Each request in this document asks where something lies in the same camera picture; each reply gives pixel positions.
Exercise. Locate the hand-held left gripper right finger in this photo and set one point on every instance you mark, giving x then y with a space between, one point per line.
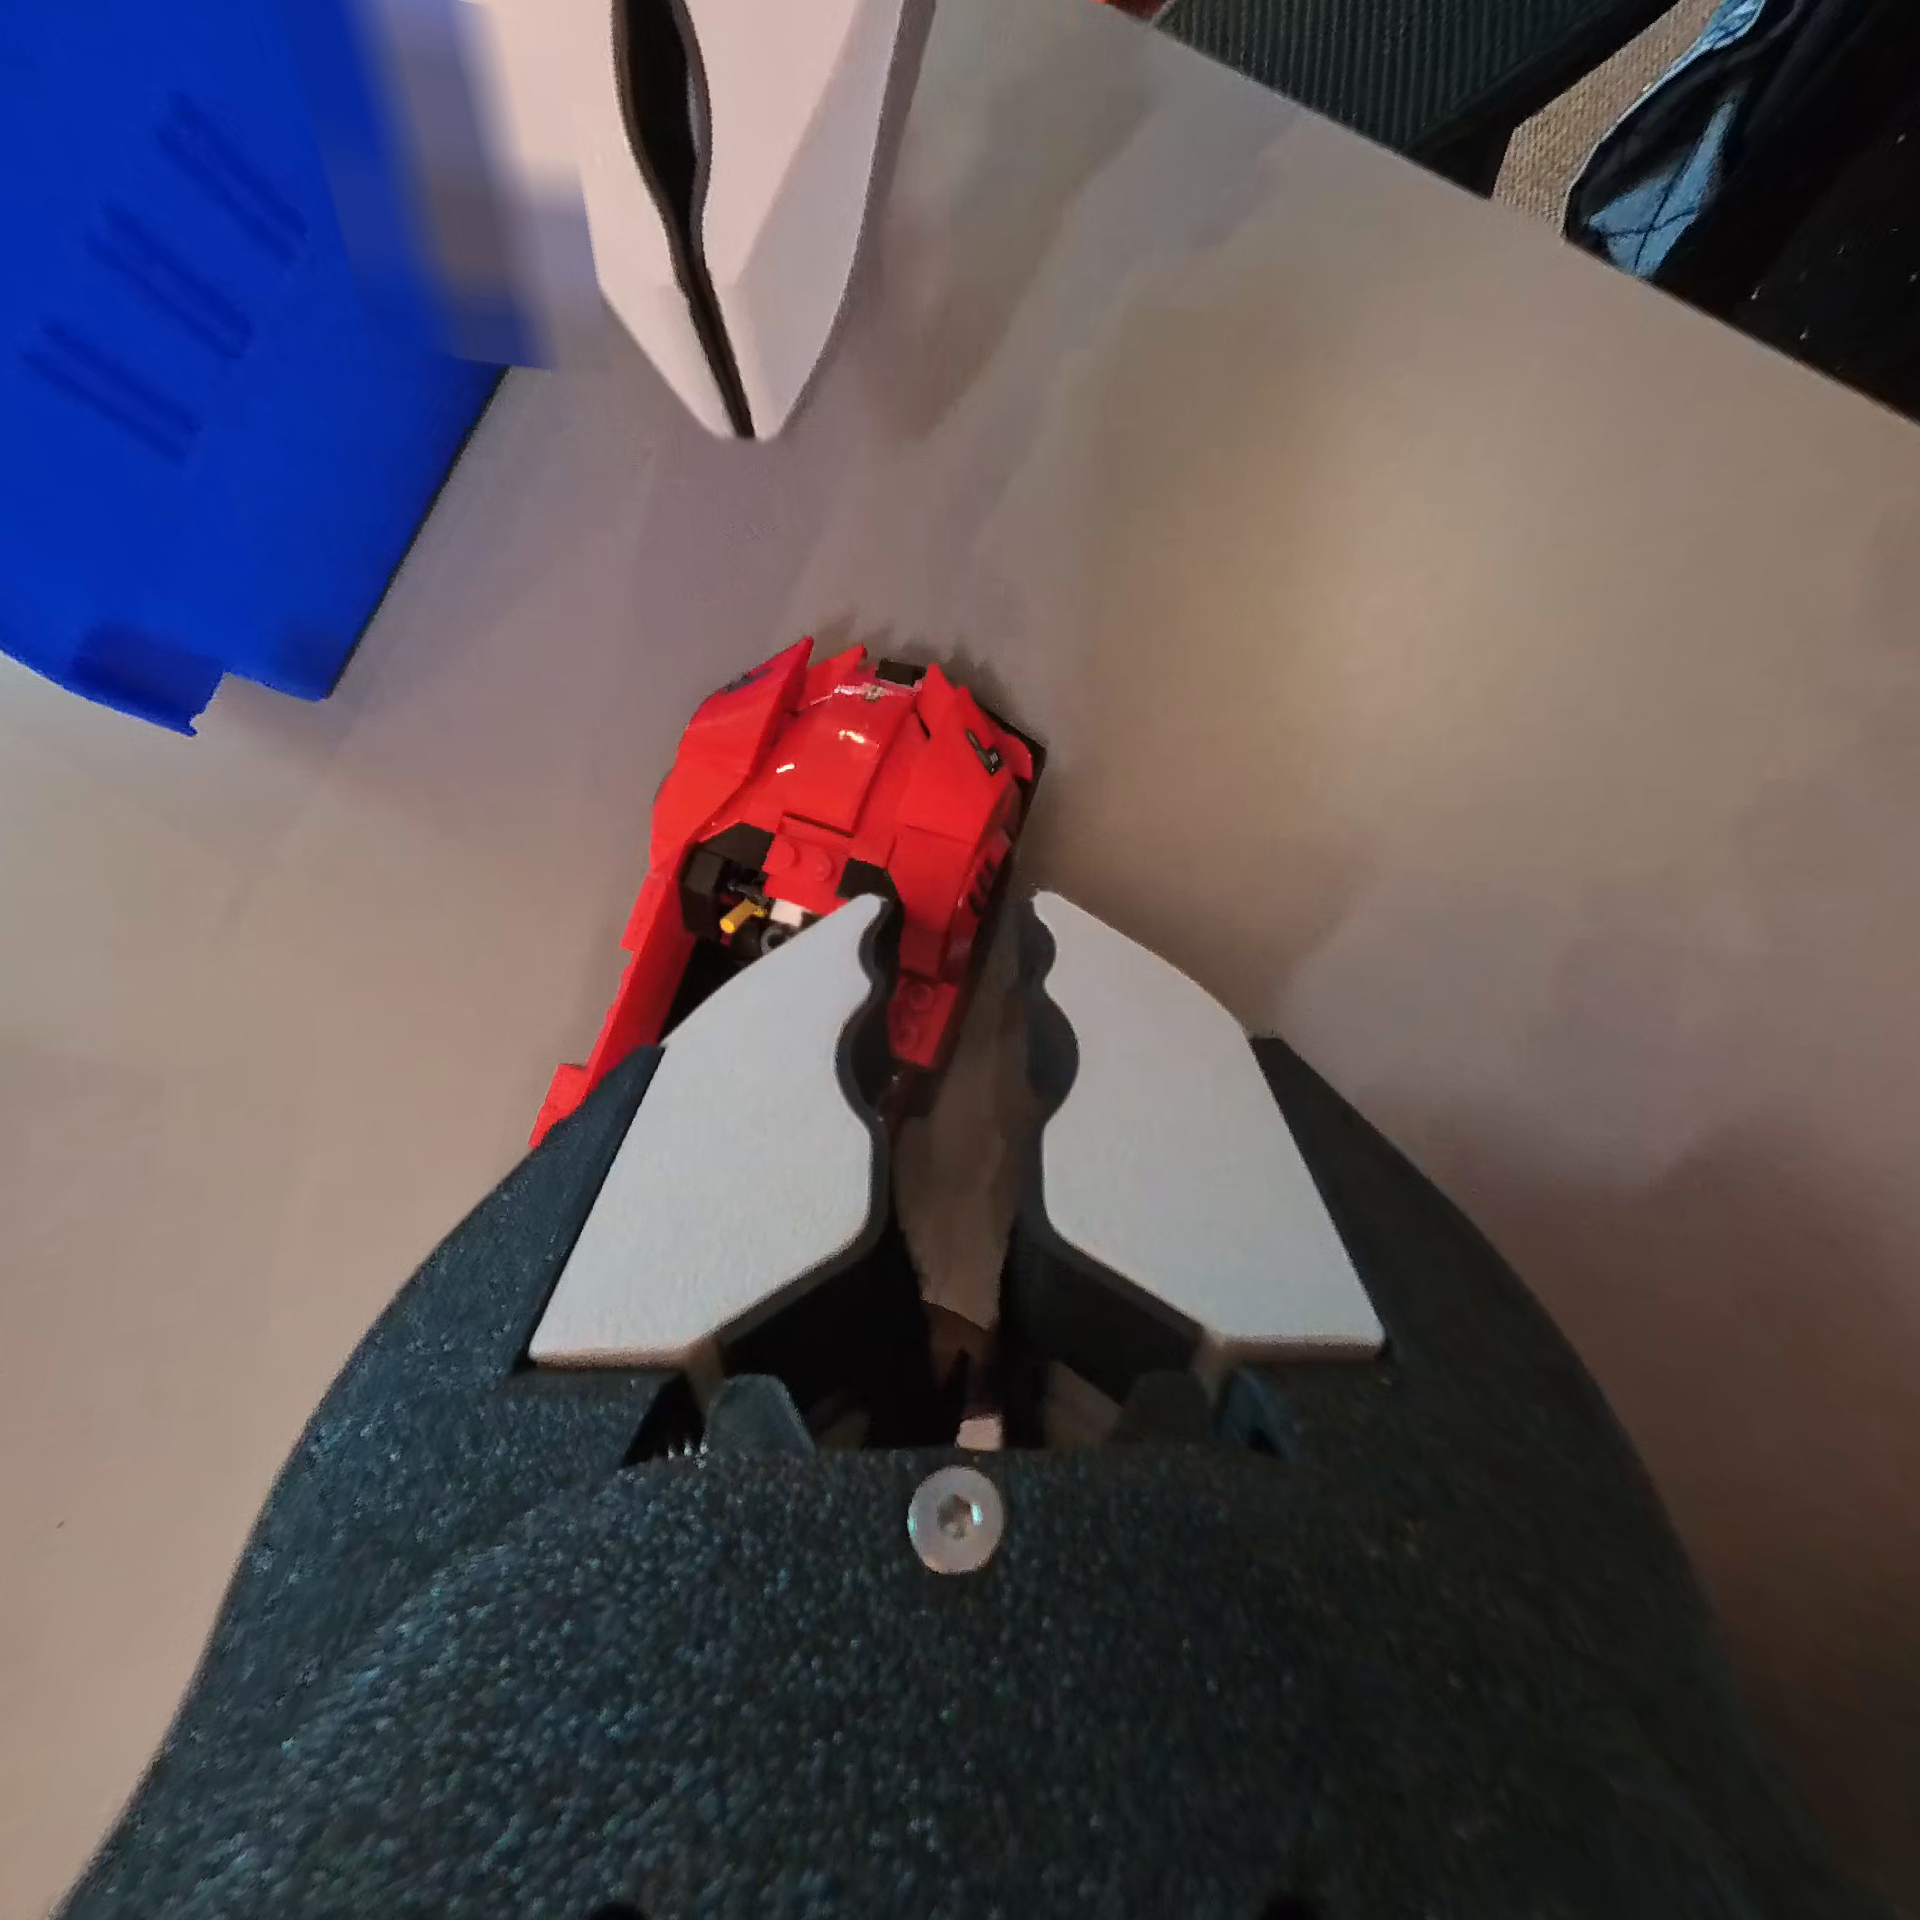
1184 1172

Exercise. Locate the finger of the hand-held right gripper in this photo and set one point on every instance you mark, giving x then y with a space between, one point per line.
809 182
639 301

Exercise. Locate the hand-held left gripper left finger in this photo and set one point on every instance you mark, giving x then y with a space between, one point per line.
721 1172

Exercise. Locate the red lego car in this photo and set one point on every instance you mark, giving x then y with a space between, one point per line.
840 764

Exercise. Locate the blue plastic bin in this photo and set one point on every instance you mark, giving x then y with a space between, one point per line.
195 452

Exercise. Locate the black mesh chair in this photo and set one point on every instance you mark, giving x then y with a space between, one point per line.
1349 60

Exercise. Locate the dark denim garment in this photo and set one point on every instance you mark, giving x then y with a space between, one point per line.
1800 226

